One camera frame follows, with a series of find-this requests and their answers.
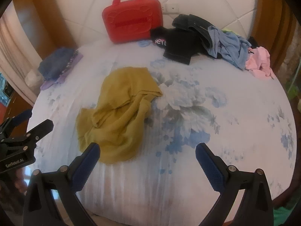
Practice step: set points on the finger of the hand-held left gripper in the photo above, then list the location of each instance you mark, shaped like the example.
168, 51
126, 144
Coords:
21, 117
40, 131

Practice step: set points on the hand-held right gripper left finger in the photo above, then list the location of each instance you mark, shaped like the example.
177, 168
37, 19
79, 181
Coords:
85, 167

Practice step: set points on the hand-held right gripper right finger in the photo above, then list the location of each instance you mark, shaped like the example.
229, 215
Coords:
210, 167

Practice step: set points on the mustard yellow garment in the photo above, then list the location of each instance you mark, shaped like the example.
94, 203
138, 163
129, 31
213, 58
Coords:
117, 113

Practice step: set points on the purple garment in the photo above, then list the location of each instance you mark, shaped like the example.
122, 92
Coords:
61, 78

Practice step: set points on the folded denim blue garment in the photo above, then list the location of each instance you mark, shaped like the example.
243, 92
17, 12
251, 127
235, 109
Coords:
54, 63

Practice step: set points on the beige curtain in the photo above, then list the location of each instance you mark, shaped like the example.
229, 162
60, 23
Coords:
11, 51

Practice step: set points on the pink garment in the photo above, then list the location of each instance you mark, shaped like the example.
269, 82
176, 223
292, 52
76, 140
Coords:
257, 61

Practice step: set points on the light blue garment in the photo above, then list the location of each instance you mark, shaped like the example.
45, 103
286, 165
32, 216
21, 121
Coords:
225, 47

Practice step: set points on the black garment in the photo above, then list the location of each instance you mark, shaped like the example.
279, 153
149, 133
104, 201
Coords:
178, 44

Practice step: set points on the light blue scrunchie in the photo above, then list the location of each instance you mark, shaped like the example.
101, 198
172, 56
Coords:
144, 43

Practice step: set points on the red plastic carry case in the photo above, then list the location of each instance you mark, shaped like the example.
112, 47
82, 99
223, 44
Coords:
131, 21

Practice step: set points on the dark grey garment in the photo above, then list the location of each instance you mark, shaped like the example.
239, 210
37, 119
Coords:
188, 22

